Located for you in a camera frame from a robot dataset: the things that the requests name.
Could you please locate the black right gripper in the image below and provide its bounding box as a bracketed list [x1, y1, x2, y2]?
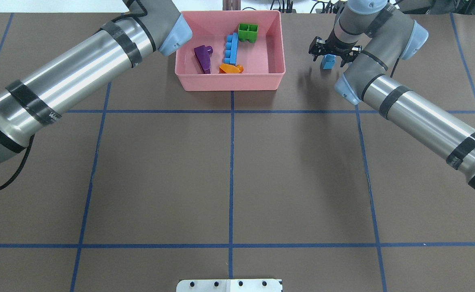
[308, 36, 362, 68]

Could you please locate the small blue block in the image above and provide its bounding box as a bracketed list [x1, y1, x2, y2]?
[321, 54, 336, 70]

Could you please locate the green block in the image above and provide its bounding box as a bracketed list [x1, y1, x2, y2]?
[237, 23, 259, 44]

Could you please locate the long blue studded block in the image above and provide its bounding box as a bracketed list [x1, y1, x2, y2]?
[223, 32, 239, 65]

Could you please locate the orange block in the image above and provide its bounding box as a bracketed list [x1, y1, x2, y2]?
[219, 63, 244, 74]

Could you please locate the purple block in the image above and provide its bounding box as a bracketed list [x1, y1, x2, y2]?
[193, 45, 213, 74]

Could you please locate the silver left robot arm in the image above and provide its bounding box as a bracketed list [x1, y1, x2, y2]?
[0, 0, 193, 163]

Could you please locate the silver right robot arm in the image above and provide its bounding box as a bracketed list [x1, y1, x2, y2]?
[308, 0, 475, 190]

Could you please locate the pink plastic box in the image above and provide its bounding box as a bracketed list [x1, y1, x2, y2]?
[175, 11, 286, 91]

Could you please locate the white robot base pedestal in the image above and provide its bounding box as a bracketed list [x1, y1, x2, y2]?
[176, 279, 283, 292]

